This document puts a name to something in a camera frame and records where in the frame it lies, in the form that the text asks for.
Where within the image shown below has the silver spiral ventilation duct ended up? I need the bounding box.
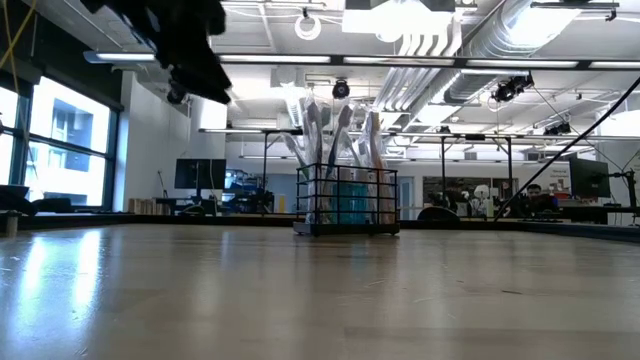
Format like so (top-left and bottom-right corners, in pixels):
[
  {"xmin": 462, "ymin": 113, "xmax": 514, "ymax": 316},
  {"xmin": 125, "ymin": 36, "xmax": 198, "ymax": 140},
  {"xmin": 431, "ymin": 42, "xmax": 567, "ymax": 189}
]
[{"xmin": 409, "ymin": 0, "xmax": 586, "ymax": 126}]

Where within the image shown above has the black wire basket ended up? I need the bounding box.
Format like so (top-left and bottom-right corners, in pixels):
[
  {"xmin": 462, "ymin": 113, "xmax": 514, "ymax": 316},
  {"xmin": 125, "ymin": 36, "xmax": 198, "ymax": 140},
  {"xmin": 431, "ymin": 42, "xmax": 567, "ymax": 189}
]
[{"xmin": 293, "ymin": 163, "xmax": 401, "ymax": 237}]

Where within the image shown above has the wooden blocks stack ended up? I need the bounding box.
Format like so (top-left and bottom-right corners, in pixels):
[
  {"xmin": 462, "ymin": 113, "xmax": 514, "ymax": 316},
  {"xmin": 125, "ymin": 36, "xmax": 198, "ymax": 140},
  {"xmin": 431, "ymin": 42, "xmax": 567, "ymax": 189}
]
[{"xmin": 128, "ymin": 198, "xmax": 157, "ymax": 215}]

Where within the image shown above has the white ceiling vent duct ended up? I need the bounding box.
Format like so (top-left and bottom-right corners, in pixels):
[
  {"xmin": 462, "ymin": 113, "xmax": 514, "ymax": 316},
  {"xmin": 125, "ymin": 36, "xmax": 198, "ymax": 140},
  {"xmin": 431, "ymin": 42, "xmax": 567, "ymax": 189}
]
[{"xmin": 269, "ymin": 64, "xmax": 309, "ymax": 129}]

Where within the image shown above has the clear toothbrush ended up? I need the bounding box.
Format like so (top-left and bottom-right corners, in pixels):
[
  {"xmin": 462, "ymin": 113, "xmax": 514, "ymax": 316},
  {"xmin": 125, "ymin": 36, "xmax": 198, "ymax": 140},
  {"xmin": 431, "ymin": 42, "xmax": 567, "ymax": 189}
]
[{"xmin": 360, "ymin": 107, "xmax": 381, "ymax": 169}]

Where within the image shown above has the black computer monitor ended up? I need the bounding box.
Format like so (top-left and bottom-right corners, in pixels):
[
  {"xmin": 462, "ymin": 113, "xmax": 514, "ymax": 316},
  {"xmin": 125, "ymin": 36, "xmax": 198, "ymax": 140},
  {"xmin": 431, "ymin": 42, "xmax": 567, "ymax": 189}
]
[
  {"xmin": 569, "ymin": 157, "xmax": 612, "ymax": 199},
  {"xmin": 174, "ymin": 158, "xmax": 228, "ymax": 190}
]

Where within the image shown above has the black workstation frame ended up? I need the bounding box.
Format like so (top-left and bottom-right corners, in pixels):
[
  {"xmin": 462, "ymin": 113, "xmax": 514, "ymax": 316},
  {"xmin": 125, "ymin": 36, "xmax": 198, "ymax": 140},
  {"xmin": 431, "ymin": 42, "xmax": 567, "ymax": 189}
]
[
  {"xmin": 262, "ymin": 128, "xmax": 337, "ymax": 221},
  {"xmin": 439, "ymin": 133, "xmax": 514, "ymax": 211}
]

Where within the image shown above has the blue toothbrush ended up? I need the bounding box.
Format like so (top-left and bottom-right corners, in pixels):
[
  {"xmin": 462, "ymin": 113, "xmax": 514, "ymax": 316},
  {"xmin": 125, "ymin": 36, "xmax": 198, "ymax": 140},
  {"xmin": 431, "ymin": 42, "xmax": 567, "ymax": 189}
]
[{"xmin": 322, "ymin": 99, "xmax": 355, "ymax": 224}]

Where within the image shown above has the black aluminium table frame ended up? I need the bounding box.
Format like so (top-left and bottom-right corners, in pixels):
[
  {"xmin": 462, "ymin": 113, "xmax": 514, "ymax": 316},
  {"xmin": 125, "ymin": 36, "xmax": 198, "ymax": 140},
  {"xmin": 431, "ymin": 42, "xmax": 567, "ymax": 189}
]
[{"xmin": 0, "ymin": 212, "xmax": 640, "ymax": 245}]

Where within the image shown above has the white cable coil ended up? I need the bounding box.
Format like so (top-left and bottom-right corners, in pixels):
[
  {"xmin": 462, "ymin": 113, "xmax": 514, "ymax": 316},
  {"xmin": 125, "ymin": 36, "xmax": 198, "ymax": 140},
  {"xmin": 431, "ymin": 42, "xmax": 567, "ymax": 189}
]
[{"xmin": 293, "ymin": 13, "xmax": 323, "ymax": 42}]

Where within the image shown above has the yellow hanging cable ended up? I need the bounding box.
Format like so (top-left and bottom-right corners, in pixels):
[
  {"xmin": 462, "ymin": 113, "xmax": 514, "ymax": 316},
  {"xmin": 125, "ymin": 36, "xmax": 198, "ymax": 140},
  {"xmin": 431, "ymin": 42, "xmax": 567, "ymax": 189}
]
[{"xmin": 0, "ymin": 0, "xmax": 39, "ymax": 71}]

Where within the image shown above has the dark framed window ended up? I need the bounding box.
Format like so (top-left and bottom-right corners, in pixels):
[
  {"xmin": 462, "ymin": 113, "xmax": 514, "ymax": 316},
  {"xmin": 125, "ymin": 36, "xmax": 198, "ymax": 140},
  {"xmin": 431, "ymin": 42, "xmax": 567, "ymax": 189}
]
[{"xmin": 0, "ymin": 74, "xmax": 121, "ymax": 211}]

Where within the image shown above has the blue mouthwash bottle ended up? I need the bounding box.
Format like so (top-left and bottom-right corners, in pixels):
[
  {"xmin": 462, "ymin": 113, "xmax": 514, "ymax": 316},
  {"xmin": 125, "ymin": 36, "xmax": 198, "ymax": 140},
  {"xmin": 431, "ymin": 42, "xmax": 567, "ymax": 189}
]
[
  {"xmin": 352, "ymin": 168, "xmax": 372, "ymax": 225},
  {"xmin": 332, "ymin": 168, "xmax": 354, "ymax": 225}
]

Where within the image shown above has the white green toothbrush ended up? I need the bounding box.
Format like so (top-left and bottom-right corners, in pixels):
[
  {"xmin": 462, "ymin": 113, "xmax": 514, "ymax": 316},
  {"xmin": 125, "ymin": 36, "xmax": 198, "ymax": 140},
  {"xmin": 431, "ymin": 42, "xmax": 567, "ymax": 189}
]
[{"xmin": 279, "ymin": 132, "xmax": 311, "ymax": 201}]

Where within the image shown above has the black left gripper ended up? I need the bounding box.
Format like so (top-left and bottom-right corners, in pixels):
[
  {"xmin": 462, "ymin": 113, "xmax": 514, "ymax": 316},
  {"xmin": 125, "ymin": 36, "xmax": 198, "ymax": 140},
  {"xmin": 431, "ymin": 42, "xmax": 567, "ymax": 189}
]
[{"xmin": 144, "ymin": 0, "xmax": 234, "ymax": 105}]

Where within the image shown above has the pink wrapped toothbrush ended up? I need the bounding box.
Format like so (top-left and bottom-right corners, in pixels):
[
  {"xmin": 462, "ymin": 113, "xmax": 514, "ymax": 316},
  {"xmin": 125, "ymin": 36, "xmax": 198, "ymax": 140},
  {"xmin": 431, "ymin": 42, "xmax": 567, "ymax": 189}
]
[{"xmin": 369, "ymin": 109, "xmax": 397, "ymax": 225}]

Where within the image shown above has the long ceiling light strip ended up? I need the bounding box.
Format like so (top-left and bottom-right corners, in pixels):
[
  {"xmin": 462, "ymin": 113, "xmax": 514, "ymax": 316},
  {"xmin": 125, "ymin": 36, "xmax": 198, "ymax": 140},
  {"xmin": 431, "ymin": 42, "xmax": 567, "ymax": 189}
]
[{"xmin": 83, "ymin": 49, "xmax": 640, "ymax": 71}]

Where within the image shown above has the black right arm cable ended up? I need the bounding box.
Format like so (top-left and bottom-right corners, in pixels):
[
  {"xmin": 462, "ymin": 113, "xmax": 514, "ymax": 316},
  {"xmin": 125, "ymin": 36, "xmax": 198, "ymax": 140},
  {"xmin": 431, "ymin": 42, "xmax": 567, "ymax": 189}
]
[{"xmin": 493, "ymin": 74, "xmax": 640, "ymax": 222}]

